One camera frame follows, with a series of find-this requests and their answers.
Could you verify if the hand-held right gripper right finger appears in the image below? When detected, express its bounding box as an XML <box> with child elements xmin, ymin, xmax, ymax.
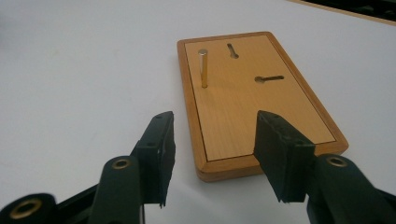
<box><xmin>253</xmin><ymin>110</ymin><xmax>396</xmax><ymax>224</ymax></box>

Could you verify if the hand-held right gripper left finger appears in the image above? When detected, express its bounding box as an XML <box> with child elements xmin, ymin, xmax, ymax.
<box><xmin>88</xmin><ymin>111</ymin><xmax>177</xmax><ymax>224</ymax></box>

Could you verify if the wooden picture frame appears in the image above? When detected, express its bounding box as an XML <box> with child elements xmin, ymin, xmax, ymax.
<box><xmin>177</xmin><ymin>31</ymin><xmax>349</xmax><ymax>183</ymax></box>

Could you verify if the brass stand peg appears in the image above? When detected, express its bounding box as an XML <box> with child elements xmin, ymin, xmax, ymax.
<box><xmin>197</xmin><ymin>49</ymin><xmax>209</xmax><ymax>90</ymax></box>

